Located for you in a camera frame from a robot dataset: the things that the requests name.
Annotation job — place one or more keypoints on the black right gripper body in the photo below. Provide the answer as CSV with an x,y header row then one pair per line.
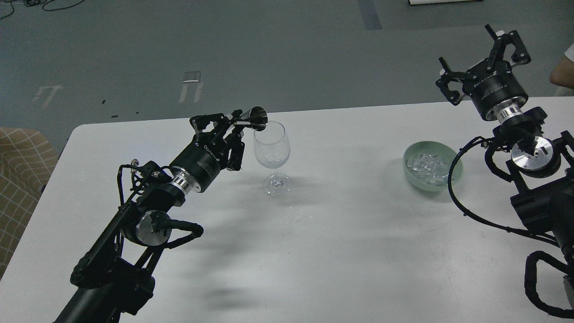
x,y
488,88

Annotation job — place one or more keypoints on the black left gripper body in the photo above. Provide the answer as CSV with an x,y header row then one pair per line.
x,y
201,161

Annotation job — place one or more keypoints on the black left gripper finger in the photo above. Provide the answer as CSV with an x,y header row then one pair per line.
x,y
212,128
235,148

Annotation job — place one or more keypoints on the steel double jigger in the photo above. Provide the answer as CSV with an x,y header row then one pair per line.
x,y
255,119

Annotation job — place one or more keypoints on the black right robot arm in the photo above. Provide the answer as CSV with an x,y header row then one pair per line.
x,y
541,169

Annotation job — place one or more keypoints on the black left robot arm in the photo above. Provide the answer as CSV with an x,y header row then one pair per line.
x,y
115,277

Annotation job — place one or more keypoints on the clear wine glass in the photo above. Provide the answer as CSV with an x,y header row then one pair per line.
x,y
272,150

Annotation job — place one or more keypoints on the clear ice cubes pile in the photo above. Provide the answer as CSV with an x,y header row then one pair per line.
x,y
428,169

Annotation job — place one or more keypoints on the metal floor plate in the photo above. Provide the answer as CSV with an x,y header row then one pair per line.
x,y
192,77

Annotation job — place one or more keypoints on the green bowl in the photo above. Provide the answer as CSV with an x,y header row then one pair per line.
x,y
434,148

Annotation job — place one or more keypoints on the beige checked chair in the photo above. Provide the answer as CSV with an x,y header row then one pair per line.
x,y
27,161

